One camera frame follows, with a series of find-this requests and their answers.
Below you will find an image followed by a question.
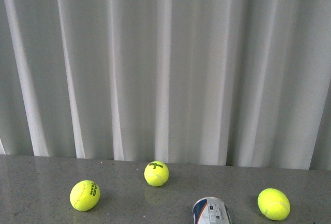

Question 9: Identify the white pleated curtain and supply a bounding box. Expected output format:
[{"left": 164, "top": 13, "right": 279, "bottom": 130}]
[{"left": 1, "top": 0, "right": 330, "bottom": 170}]

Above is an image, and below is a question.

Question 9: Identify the plain yellow tennis ball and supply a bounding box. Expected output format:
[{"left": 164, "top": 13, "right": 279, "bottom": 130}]
[{"left": 258, "top": 188, "right": 291, "bottom": 221}]

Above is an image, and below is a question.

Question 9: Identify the Head Team tennis ball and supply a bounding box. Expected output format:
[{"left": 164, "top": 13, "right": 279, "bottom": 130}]
[{"left": 69, "top": 180, "right": 100, "bottom": 212}]

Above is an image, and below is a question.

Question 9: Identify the far Wilson 3 tennis ball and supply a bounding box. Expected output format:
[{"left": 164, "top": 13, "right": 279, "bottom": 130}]
[{"left": 144, "top": 161, "right": 169, "bottom": 187}]

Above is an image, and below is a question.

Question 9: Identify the Wilson tennis ball can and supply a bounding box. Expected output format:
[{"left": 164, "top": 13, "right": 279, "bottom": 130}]
[{"left": 192, "top": 197, "right": 232, "bottom": 224}]

